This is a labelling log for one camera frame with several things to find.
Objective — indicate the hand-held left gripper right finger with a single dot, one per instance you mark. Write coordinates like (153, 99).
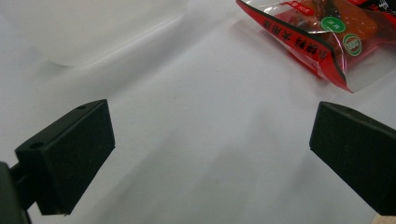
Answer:
(358, 158)

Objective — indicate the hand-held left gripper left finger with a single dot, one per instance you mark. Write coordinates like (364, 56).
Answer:
(71, 155)

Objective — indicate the wooden table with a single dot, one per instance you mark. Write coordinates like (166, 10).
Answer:
(386, 219)

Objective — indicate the white table sheet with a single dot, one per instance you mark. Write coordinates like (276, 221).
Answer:
(202, 124)

